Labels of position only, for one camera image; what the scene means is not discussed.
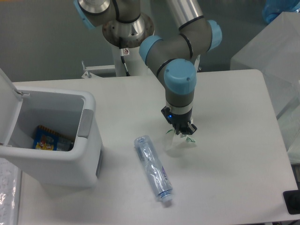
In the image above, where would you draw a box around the white plastic wrapper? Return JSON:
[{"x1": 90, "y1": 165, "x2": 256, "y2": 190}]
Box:
[{"x1": 163, "y1": 128, "x2": 196, "y2": 158}]

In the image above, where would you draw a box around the white trash can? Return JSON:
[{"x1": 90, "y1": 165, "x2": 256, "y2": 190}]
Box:
[{"x1": 0, "y1": 72, "x2": 103, "y2": 188}]

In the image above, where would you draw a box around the black device at edge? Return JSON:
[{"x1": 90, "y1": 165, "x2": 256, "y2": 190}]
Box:
[{"x1": 283, "y1": 190, "x2": 300, "y2": 215}]

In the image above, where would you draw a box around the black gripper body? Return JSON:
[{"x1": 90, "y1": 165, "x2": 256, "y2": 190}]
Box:
[{"x1": 161, "y1": 106, "x2": 192, "y2": 127}]

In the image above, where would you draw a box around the clear plastic water bottle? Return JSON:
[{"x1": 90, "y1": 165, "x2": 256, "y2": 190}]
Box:
[{"x1": 134, "y1": 135, "x2": 173, "y2": 207}]

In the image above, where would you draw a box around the translucent plastic box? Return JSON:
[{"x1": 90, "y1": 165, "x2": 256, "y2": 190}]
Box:
[{"x1": 230, "y1": 12, "x2": 300, "y2": 165}]

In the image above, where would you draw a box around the silver foil wrapper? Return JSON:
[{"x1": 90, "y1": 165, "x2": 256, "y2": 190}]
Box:
[{"x1": 56, "y1": 137, "x2": 74, "y2": 151}]

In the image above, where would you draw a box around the blue water jug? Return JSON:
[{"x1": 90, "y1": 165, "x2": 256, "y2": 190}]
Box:
[{"x1": 262, "y1": 0, "x2": 300, "y2": 24}]

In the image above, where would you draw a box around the blue orange snack packet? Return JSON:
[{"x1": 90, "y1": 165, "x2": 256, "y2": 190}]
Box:
[{"x1": 32, "y1": 125, "x2": 59, "y2": 151}]

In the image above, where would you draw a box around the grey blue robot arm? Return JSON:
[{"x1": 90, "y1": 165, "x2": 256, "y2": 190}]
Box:
[{"x1": 74, "y1": 0, "x2": 222, "y2": 135}]

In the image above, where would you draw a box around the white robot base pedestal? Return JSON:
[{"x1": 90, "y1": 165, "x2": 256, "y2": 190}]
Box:
[{"x1": 82, "y1": 46, "x2": 152, "y2": 79}]

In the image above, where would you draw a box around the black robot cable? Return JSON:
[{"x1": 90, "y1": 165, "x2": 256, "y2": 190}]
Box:
[{"x1": 119, "y1": 37, "x2": 131, "y2": 77}]

